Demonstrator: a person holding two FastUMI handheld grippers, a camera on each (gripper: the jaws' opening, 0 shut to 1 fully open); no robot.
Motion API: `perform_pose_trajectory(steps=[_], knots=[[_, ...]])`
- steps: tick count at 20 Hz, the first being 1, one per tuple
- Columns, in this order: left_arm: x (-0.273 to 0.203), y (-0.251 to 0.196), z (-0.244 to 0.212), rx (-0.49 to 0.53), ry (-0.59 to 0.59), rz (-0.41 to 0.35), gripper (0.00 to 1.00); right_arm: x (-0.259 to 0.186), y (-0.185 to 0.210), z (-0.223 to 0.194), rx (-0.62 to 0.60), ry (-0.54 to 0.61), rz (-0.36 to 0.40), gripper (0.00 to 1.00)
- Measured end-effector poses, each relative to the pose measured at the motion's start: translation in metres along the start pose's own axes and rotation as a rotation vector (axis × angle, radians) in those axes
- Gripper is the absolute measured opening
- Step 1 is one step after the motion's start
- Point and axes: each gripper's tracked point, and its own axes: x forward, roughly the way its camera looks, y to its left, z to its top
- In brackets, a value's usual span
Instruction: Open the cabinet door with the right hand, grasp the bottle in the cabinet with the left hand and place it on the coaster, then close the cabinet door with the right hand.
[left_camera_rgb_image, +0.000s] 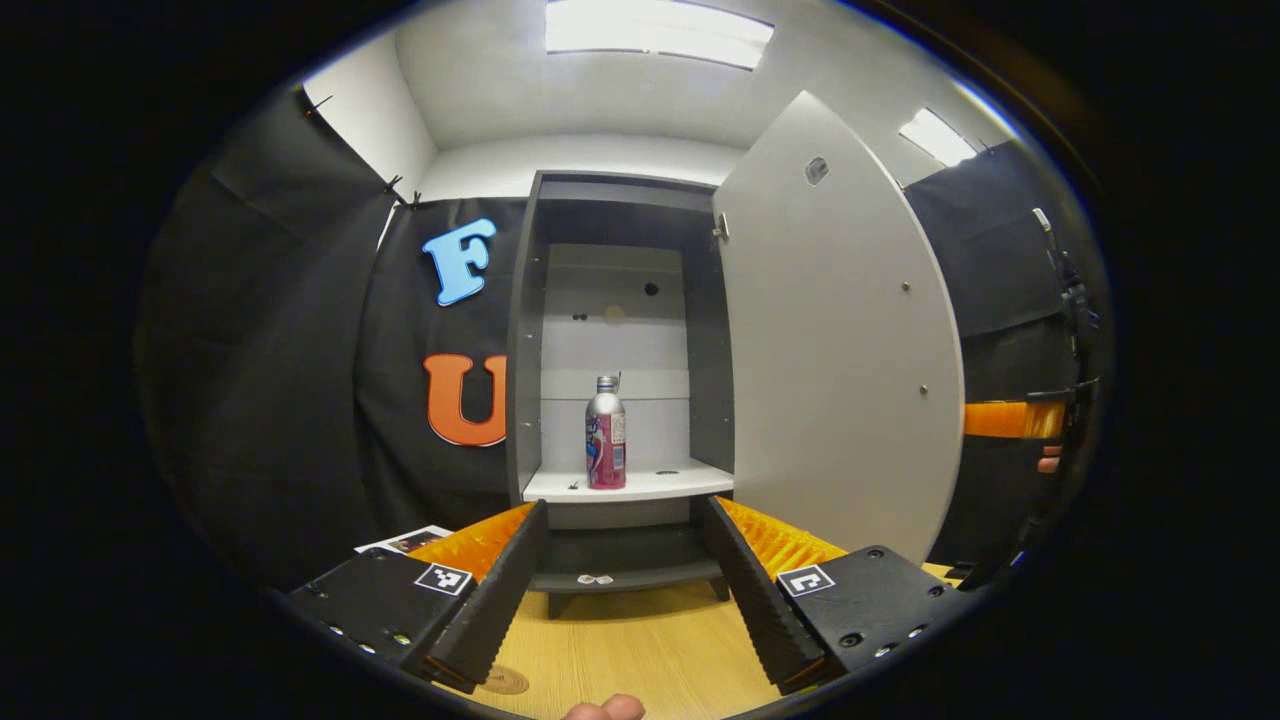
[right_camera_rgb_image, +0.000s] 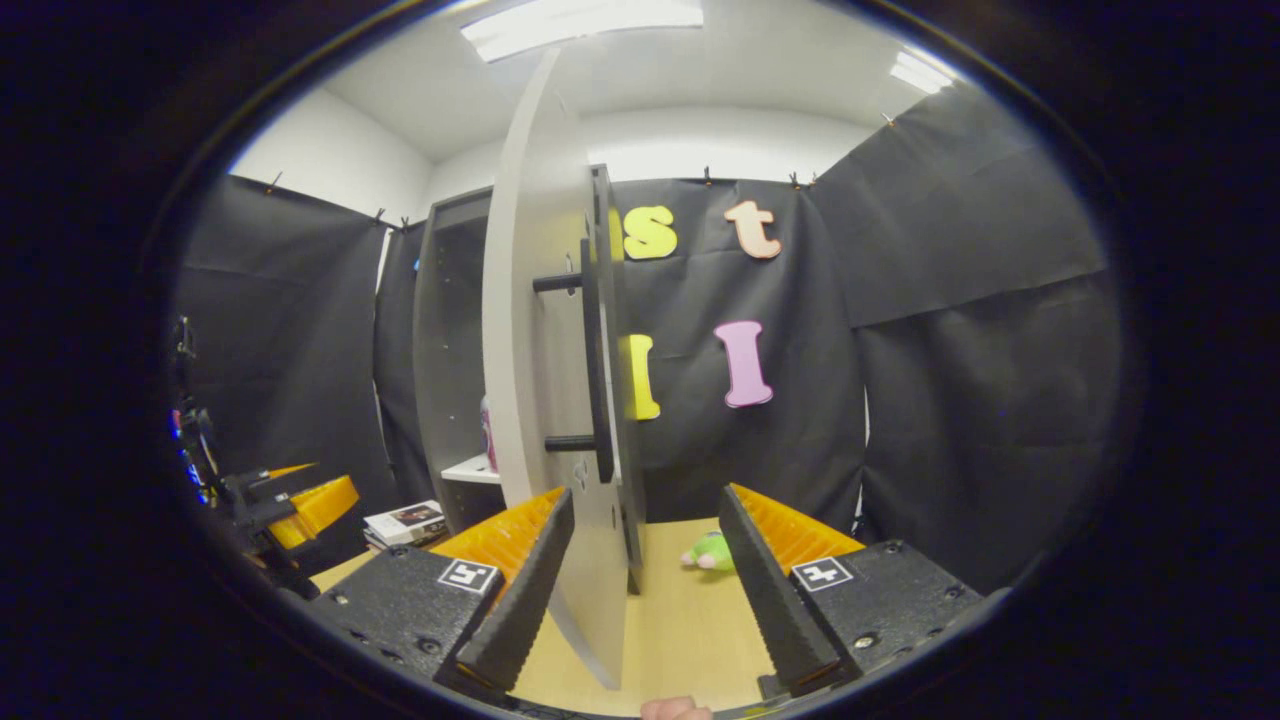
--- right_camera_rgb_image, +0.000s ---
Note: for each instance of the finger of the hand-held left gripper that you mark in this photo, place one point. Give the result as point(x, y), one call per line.
point(315, 510)
point(285, 472)

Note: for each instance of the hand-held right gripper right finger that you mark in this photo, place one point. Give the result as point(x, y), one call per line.
point(775, 600)

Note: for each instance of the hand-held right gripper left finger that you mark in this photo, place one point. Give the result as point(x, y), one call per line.
point(525, 600)

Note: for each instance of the grey cabinet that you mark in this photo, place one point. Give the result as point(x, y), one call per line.
point(450, 350)

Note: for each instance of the grey cabinet door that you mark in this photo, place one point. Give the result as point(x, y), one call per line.
point(515, 350)

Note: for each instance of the white cabinet shelf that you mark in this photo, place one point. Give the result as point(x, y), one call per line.
point(468, 470)

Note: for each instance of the dark book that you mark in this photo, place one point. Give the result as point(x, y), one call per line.
point(385, 543)

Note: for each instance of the green plush toy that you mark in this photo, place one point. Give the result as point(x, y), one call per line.
point(710, 552)

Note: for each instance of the white book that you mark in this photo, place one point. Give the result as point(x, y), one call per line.
point(405, 518)

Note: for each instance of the black backdrop cloth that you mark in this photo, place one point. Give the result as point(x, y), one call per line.
point(950, 400)

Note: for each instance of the small ceiling light panel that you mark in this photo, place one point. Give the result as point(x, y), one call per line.
point(922, 72)

